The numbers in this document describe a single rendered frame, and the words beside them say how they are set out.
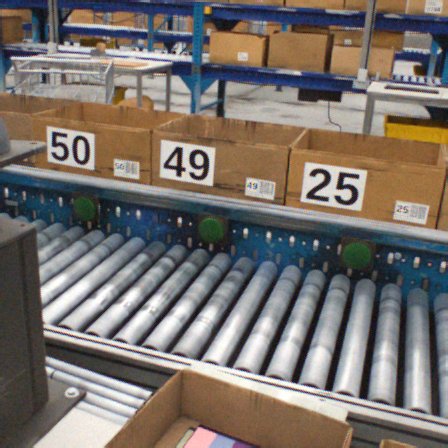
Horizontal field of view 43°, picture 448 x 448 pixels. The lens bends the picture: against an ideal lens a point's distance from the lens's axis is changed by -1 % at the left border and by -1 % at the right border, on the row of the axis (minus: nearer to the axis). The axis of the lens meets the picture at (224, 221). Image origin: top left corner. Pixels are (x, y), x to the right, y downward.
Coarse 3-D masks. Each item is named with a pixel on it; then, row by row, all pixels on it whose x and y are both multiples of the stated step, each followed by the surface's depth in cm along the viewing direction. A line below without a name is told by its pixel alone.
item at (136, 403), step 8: (48, 368) 105; (48, 376) 104; (56, 376) 103; (64, 376) 103; (72, 376) 103; (72, 384) 102; (80, 384) 101; (88, 384) 101; (96, 384) 101; (96, 392) 100; (104, 392) 100; (112, 392) 100; (112, 400) 99; (120, 400) 98; (128, 400) 98; (136, 400) 98; (144, 400) 98; (136, 408) 97
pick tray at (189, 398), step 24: (168, 384) 87; (192, 384) 91; (216, 384) 89; (144, 408) 82; (168, 408) 89; (192, 408) 92; (216, 408) 90; (240, 408) 88; (264, 408) 86; (288, 408) 84; (120, 432) 77; (144, 432) 83; (168, 432) 90; (240, 432) 90; (264, 432) 88; (288, 432) 86; (312, 432) 84; (336, 432) 82
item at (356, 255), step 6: (348, 246) 145; (354, 246) 144; (360, 246) 144; (348, 252) 145; (354, 252) 145; (360, 252) 144; (366, 252) 144; (348, 258) 146; (354, 258) 145; (360, 258) 145; (366, 258) 144; (348, 264) 146; (354, 264) 146; (360, 264) 145; (366, 264) 145
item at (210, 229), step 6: (204, 222) 155; (210, 222) 154; (216, 222) 154; (204, 228) 155; (210, 228) 155; (216, 228) 154; (222, 228) 154; (204, 234) 156; (210, 234) 155; (216, 234) 155; (222, 234) 155; (210, 240) 156; (216, 240) 156
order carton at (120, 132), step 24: (48, 120) 168; (72, 120) 166; (96, 120) 196; (120, 120) 193; (144, 120) 191; (168, 120) 188; (96, 144) 166; (120, 144) 164; (144, 144) 161; (48, 168) 174; (72, 168) 171; (96, 168) 169; (144, 168) 164
